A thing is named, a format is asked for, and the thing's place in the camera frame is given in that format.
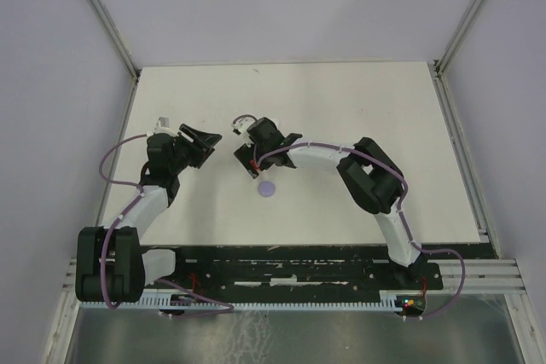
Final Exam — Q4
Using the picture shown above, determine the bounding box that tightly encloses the orange round charging case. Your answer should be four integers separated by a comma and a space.
250, 160, 260, 173

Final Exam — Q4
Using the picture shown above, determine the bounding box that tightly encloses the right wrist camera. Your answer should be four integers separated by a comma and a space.
231, 117, 255, 140

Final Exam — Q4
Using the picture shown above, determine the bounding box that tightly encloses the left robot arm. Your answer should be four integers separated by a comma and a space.
75, 118, 222, 309

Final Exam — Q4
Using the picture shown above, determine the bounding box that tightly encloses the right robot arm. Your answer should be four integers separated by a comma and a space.
231, 114, 426, 288

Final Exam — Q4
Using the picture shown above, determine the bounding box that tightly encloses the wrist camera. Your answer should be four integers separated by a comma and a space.
147, 117, 177, 137
231, 117, 255, 140

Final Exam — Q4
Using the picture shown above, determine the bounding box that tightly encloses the white slotted cable duct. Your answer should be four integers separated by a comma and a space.
79, 291, 404, 309

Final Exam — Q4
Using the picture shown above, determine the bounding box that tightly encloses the purple round charging case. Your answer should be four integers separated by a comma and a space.
258, 181, 276, 198

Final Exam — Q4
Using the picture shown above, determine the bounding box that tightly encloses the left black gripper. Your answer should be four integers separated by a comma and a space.
169, 124, 222, 175

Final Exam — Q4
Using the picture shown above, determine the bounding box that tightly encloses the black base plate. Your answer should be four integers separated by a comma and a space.
167, 246, 444, 303

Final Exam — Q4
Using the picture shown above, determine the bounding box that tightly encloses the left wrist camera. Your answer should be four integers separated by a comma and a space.
147, 117, 177, 137

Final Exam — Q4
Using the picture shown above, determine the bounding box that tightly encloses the left aluminium frame post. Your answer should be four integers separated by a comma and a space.
63, 0, 142, 79

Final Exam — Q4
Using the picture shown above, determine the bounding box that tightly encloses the right aluminium frame post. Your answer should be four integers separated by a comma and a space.
433, 0, 513, 78

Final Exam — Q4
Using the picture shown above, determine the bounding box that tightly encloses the aluminium frame post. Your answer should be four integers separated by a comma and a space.
433, 0, 513, 78
63, 0, 142, 79

